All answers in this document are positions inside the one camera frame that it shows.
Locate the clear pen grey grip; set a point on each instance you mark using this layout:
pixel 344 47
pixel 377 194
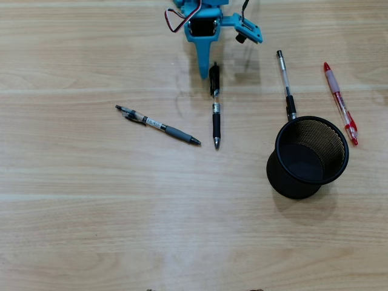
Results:
pixel 179 134

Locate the red retractable pen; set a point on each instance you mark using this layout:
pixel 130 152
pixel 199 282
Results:
pixel 333 83

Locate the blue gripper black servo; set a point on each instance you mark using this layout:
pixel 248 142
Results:
pixel 202 45

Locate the black mesh pen holder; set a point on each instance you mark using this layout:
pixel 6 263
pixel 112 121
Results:
pixel 279 179

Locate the blue mounted wrist camera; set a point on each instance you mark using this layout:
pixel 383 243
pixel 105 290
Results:
pixel 250 30

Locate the black clip pen black grip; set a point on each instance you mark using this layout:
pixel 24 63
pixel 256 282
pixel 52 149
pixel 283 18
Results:
pixel 216 124

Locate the clear capped stick pen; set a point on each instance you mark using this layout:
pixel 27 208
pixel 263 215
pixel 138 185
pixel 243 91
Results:
pixel 290 104

